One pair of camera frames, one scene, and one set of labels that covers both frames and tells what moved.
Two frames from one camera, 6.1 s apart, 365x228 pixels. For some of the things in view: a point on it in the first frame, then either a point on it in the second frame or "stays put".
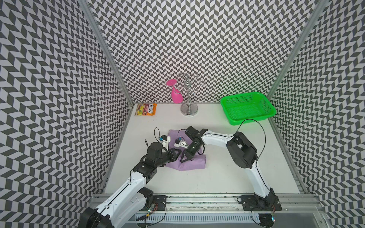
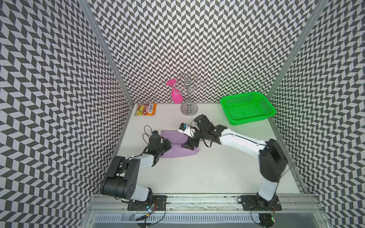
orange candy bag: x=146 y=109 stays put
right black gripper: x=188 y=153 -> x=188 y=145
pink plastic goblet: x=176 y=95 stays put
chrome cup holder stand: x=189 y=83 stays put
